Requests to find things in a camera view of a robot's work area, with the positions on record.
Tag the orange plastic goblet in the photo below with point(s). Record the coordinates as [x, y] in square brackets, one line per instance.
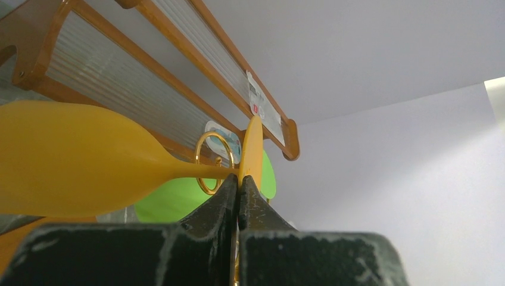
[76, 160]

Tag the blue packaged item lower shelf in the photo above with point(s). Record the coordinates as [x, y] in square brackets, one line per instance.
[216, 146]

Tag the packaged item top shelf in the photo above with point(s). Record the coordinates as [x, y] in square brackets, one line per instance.
[261, 106]

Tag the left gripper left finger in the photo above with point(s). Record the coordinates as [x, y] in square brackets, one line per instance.
[198, 250]

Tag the gold wire wine glass rack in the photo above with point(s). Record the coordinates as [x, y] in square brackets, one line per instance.
[209, 165]

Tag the wooden two-tier shelf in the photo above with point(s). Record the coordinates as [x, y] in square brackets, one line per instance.
[167, 65]

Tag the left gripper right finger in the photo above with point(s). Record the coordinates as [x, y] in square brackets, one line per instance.
[272, 252]

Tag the green plastic goblet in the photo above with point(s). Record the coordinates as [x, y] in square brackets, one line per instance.
[177, 198]

